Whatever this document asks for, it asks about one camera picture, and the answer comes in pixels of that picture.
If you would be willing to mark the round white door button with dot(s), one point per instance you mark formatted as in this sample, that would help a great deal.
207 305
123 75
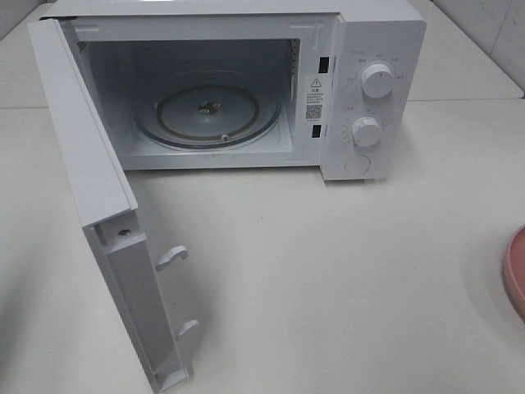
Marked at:
358 165

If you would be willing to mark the pink round plate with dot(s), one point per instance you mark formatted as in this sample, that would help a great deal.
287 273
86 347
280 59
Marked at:
513 271

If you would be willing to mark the white microwave door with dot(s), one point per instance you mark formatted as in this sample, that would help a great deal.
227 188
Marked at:
106 204

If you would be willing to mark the white microwave oven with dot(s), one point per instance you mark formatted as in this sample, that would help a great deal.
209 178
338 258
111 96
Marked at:
312 52

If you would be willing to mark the white timer knob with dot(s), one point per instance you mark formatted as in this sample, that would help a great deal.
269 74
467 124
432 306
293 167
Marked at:
366 132

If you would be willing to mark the glass microwave turntable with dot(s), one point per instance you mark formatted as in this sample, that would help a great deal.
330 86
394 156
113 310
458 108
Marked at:
207 109

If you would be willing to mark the upper white power knob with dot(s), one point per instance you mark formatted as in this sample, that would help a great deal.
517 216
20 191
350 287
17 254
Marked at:
377 80

